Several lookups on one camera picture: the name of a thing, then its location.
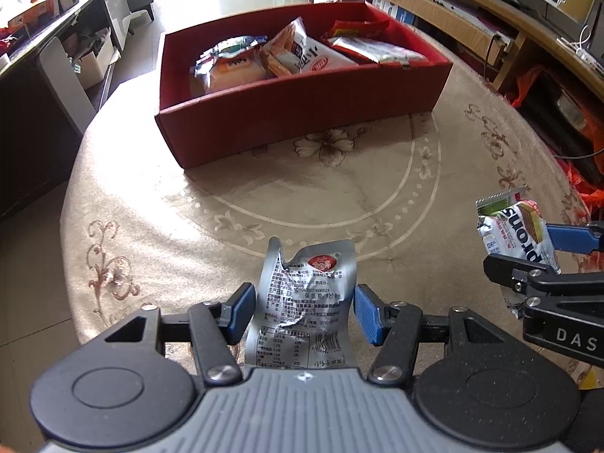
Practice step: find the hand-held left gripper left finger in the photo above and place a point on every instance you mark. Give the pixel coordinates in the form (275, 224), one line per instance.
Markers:
(241, 314)

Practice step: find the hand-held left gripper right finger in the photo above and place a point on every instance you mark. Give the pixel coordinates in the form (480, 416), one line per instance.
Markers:
(369, 314)

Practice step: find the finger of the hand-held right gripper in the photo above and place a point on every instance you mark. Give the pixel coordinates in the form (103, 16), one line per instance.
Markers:
(509, 266)
(568, 239)

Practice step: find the white wafer packet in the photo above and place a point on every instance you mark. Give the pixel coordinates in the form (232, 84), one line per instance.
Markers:
(514, 231)

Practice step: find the silver snack packet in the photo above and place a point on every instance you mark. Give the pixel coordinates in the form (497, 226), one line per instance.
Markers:
(302, 302)

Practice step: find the red cardboard box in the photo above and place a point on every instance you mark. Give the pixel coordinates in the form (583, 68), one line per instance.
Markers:
(306, 104)

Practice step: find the bun packet with blue print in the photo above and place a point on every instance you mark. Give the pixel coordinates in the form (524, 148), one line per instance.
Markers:
(233, 71)

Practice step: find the grey snack packet red edges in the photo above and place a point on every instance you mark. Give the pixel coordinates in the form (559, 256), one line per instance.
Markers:
(377, 52)

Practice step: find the bread packet with red label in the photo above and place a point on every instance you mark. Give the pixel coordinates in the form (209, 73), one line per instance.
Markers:
(302, 52)

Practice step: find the orange plastic bag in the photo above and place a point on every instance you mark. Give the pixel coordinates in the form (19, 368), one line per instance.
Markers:
(585, 118)

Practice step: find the wooden television cabinet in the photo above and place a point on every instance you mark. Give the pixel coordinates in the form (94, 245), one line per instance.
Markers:
(472, 14)

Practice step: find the blue and white box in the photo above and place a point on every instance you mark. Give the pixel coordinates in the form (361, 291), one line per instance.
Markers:
(391, 7)

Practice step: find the white drawer panel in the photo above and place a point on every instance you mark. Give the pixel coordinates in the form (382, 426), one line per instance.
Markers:
(66, 85)

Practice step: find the white cardboard box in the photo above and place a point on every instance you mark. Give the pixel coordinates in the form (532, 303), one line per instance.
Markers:
(96, 61)

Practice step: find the dark long coffee table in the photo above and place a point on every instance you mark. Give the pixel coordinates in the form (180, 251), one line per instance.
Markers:
(28, 104)

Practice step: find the orange cardboard box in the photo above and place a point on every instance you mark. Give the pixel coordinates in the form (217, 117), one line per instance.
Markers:
(42, 7)

